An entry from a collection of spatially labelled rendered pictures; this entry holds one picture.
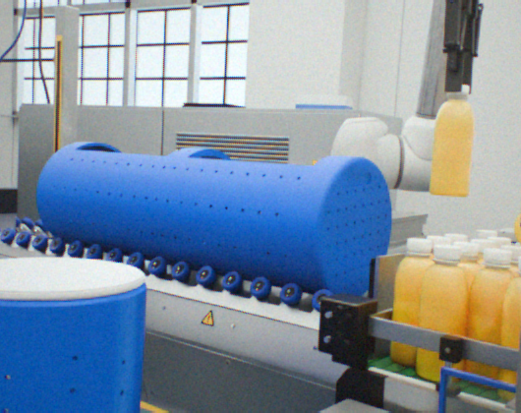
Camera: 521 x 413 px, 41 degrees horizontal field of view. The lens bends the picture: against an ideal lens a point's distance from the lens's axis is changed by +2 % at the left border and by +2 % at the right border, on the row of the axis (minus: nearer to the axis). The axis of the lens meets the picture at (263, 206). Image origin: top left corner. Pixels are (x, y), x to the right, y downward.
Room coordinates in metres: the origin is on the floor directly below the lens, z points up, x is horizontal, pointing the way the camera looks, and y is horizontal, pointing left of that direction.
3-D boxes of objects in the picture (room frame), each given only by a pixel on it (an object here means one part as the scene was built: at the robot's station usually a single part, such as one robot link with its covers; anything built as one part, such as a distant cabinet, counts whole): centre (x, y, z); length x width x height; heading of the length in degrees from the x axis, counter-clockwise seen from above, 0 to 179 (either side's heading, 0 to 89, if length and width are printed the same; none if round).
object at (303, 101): (3.25, -0.26, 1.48); 0.24 x 0.12 x 0.08; 67
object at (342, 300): (1.10, -0.15, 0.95); 0.10 x 0.07 x 0.10; 142
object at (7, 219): (2.11, 0.80, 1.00); 0.10 x 0.04 x 0.15; 142
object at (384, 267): (1.29, -0.24, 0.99); 0.10 x 0.02 x 0.12; 142
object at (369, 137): (1.96, -0.27, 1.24); 0.18 x 0.16 x 0.22; 94
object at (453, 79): (1.27, -0.33, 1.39); 0.03 x 0.01 x 0.07; 54
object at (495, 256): (1.03, -0.36, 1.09); 0.04 x 0.04 x 0.02
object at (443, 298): (1.04, -0.29, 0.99); 0.07 x 0.07 x 0.19
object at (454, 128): (1.28, -0.35, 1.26); 0.07 x 0.07 x 0.19
